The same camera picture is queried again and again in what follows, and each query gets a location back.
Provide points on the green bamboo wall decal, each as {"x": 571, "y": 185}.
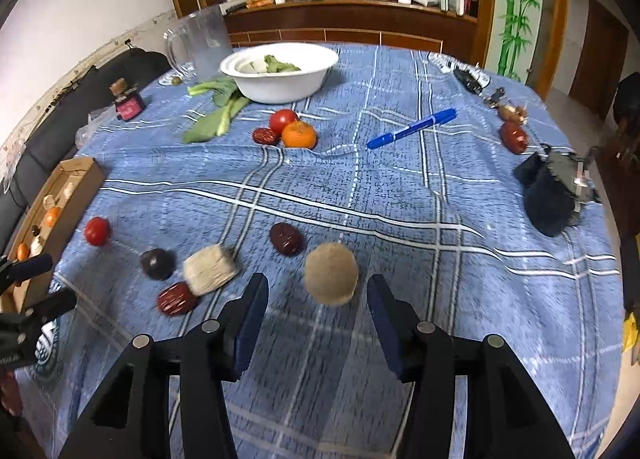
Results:
{"x": 517, "y": 9}

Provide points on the clear plastic bag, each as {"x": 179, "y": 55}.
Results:
{"x": 95, "y": 124}

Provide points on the pink label jar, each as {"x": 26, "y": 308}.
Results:
{"x": 129, "y": 104}

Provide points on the blue checked tablecloth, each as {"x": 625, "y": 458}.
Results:
{"x": 400, "y": 249}

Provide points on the shallow cardboard box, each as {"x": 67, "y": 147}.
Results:
{"x": 85, "y": 179}

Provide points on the person's left hand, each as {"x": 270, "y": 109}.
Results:
{"x": 10, "y": 391}

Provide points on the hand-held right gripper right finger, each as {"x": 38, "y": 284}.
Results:
{"x": 387, "y": 334}

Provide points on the clear plastic pitcher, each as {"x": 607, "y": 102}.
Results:
{"x": 205, "y": 44}

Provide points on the wooden cabinet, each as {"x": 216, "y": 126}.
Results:
{"x": 350, "y": 36}

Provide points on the red tomato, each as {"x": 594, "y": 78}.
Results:
{"x": 97, "y": 231}
{"x": 282, "y": 119}

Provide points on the black key fob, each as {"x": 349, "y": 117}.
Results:
{"x": 469, "y": 79}

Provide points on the white bowl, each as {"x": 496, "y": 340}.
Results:
{"x": 280, "y": 81}

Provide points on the bunch of keys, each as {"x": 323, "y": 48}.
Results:
{"x": 505, "y": 106}

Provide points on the brown wooden door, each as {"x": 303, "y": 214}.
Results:
{"x": 600, "y": 54}

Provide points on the dark purple fruit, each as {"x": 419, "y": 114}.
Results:
{"x": 157, "y": 264}

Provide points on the green vegetable in bowl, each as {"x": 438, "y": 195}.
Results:
{"x": 280, "y": 64}

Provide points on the black sofa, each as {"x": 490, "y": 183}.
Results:
{"x": 100, "y": 84}

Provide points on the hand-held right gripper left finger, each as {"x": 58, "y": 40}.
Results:
{"x": 247, "y": 334}

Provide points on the dark cloth pouch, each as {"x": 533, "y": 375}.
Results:
{"x": 547, "y": 189}

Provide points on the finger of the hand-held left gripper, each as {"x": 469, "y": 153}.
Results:
{"x": 30, "y": 266}
{"x": 55, "y": 304}

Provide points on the blue marker pen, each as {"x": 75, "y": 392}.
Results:
{"x": 410, "y": 129}

